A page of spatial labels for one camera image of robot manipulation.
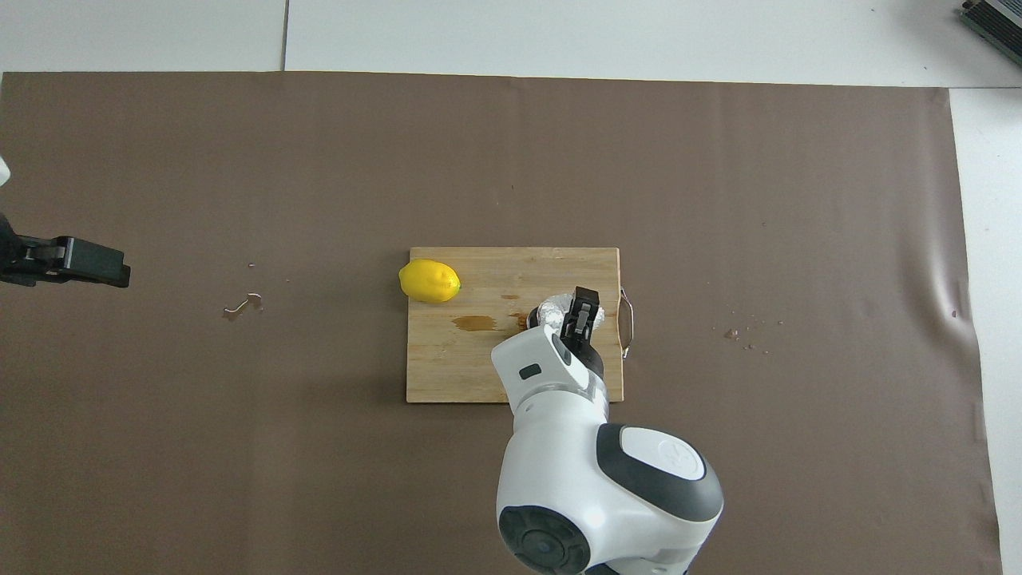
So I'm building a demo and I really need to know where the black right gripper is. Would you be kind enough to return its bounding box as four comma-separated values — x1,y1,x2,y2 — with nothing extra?
561,285,606,379

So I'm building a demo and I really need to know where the yellow lemon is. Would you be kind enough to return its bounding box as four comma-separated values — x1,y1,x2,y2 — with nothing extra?
398,258,462,303

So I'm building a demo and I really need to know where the brown paper table mat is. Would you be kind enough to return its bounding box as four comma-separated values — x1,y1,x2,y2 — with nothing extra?
0,70,1003,575

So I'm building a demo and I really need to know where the wooden cutting board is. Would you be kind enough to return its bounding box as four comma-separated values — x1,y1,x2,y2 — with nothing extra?
406,246,636,404

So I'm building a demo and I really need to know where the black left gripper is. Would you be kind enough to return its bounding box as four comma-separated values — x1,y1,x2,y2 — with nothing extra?
0,212,132,289

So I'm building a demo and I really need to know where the grey ribbed metal device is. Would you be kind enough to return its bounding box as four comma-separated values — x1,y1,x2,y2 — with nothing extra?
958,0,1022,66

